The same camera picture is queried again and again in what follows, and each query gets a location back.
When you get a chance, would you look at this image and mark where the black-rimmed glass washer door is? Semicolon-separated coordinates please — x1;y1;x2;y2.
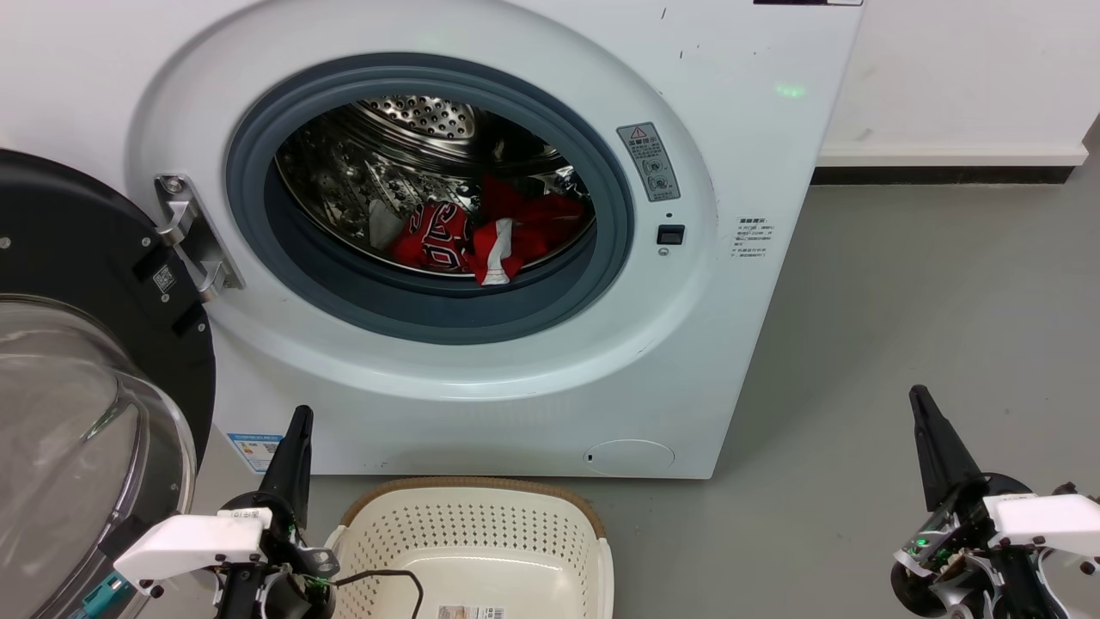
0;149;217;619

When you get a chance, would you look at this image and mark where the round white filter cover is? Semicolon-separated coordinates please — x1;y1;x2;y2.
584;438;676;477

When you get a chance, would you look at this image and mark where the thin black cable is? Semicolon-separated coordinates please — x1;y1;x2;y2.
332;568;426;619

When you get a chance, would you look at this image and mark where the silver metal door hinge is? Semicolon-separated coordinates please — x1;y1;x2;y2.
155;174;247;303

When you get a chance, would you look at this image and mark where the red and white garment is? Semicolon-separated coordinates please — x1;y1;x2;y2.
390;175;595;287

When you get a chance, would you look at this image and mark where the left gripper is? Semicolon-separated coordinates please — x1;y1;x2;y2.
213;406;341;619

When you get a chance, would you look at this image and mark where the grey rubber door gasket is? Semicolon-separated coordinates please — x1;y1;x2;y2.
224;52;636;346

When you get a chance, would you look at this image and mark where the stainless steel washing machine drum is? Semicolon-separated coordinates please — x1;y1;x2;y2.
274;95;596;279

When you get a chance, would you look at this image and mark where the grey warning sticker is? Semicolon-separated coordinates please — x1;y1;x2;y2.
615;121;682;204

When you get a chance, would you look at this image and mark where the cream perforated laundry basket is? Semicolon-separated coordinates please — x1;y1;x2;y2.
324;476;616;619

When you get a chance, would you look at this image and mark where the white and black baseboard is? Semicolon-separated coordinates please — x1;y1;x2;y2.
811;140;1091;187

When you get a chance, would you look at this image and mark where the white front-load washing machine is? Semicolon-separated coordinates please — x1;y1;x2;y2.
0;0;865;481

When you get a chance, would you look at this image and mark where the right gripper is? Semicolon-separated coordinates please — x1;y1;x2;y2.
889;385;1100;619

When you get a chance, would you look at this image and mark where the blue energy label sticker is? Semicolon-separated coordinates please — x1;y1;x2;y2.
226;432;285;475

